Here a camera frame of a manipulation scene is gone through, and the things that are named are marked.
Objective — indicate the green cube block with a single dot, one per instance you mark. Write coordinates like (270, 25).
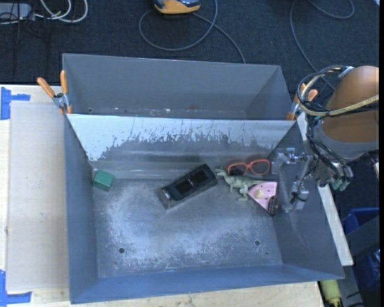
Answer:
(103, 179)

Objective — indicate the pink toy cake slice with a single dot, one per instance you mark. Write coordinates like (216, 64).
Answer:
(263, 193)

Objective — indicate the orange sunglasses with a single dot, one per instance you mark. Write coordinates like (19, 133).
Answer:
(250, 162)

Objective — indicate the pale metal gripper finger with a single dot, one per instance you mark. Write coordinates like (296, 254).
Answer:
(299, 197)
(283, 160)

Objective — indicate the pale wood flat board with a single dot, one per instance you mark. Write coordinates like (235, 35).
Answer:
(35, 187)

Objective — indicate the grey metal bin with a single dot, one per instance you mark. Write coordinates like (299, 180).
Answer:
(192, 229)

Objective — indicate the green toy dinosaur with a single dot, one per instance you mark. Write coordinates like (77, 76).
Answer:
(241, 181)

